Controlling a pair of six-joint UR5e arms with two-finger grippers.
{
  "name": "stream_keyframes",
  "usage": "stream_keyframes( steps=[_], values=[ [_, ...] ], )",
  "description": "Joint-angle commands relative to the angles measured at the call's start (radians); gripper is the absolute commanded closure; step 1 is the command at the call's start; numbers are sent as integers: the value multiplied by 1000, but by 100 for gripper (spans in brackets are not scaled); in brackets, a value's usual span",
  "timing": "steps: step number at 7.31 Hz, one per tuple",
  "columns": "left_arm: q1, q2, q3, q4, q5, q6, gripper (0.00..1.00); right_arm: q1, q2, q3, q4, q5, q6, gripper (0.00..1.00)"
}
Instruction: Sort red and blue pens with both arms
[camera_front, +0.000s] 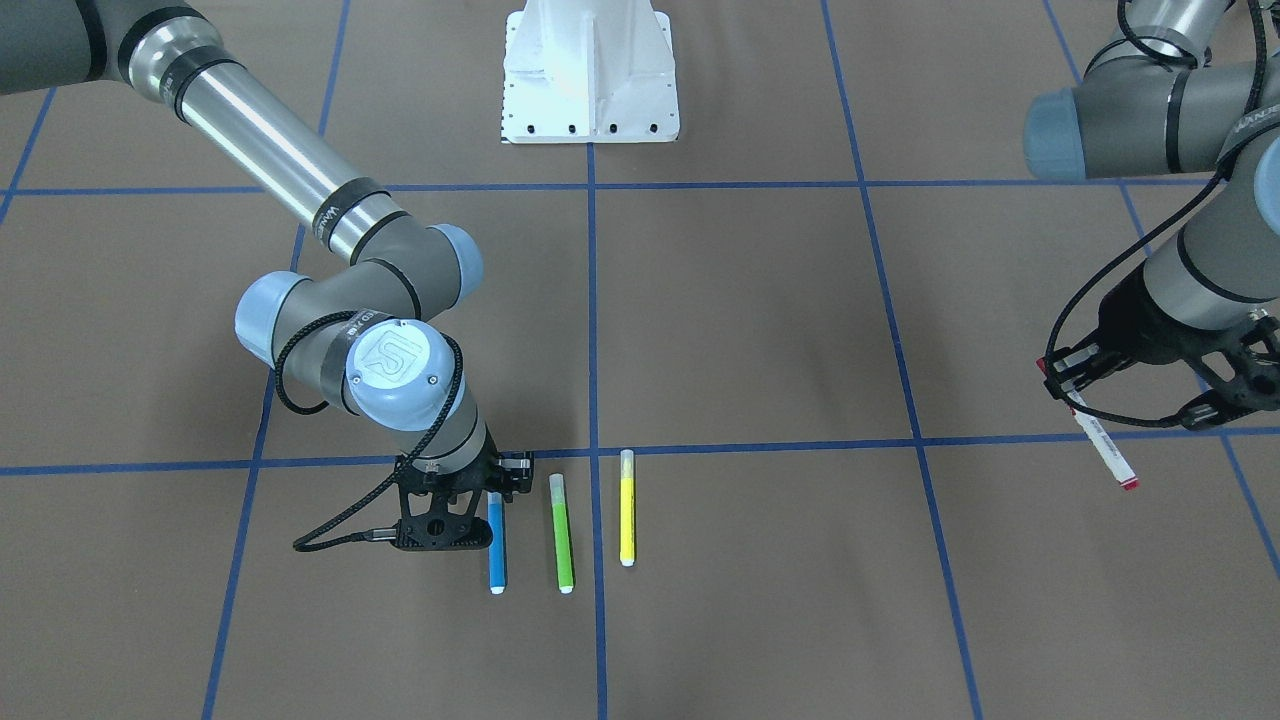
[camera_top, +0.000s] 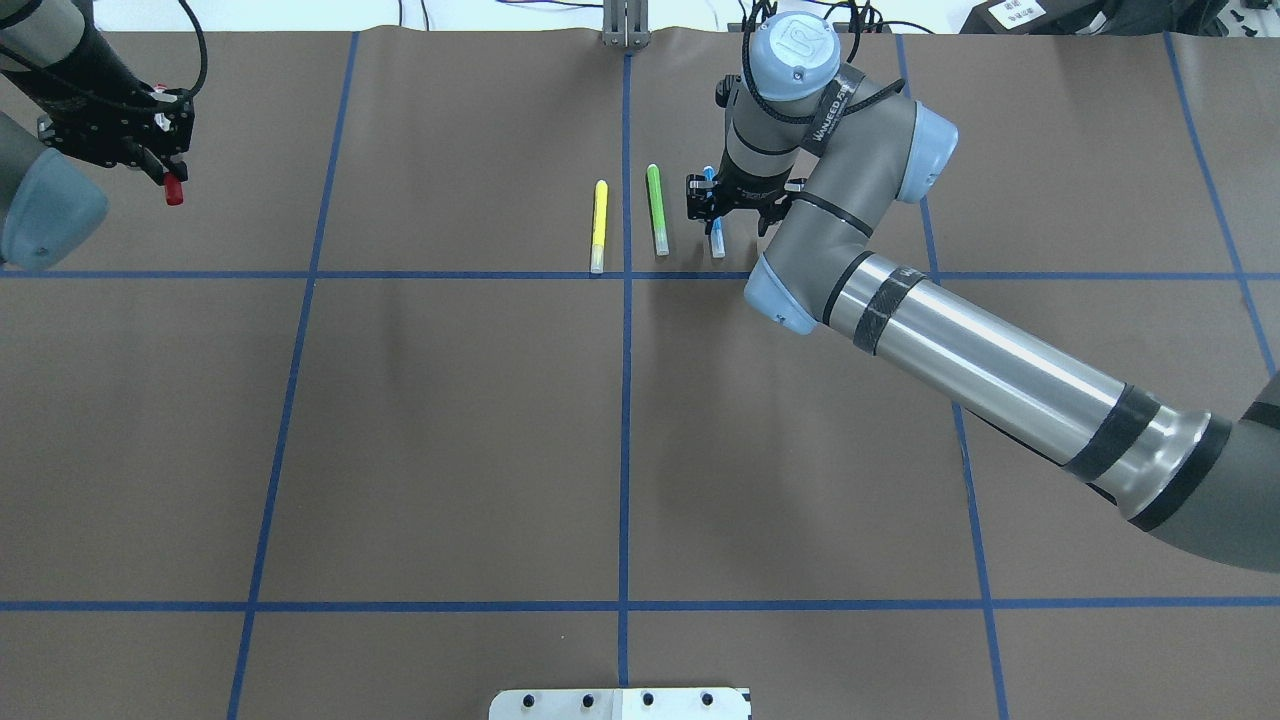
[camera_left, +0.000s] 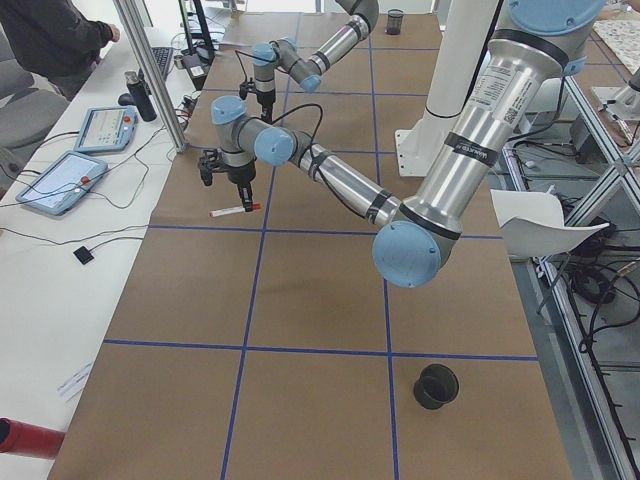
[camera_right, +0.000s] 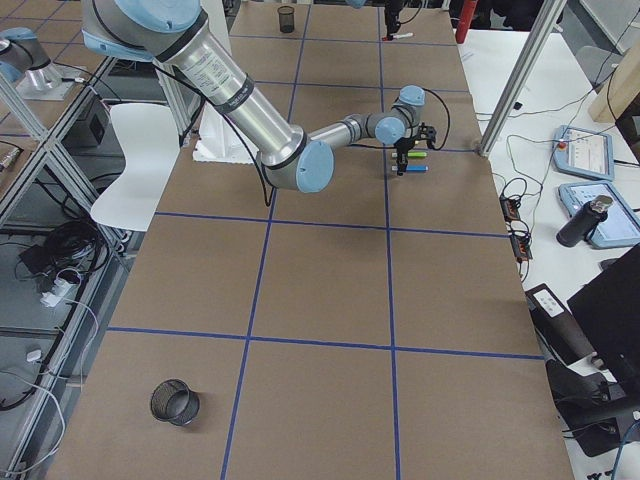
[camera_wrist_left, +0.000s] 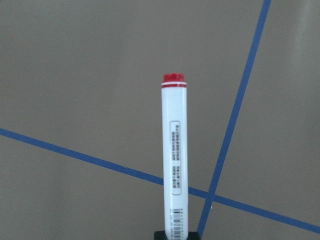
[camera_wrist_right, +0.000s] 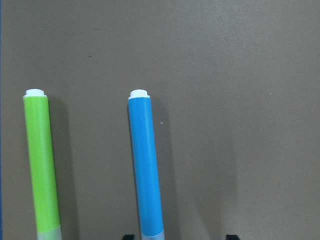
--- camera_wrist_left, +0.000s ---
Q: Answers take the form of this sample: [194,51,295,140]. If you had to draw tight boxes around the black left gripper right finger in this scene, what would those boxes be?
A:
[187,231,201,240]

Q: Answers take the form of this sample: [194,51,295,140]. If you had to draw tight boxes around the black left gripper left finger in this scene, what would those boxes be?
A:
[153,231,166,240]

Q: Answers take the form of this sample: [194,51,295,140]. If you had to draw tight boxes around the red capped white marker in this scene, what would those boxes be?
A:
[161,73,189,240]

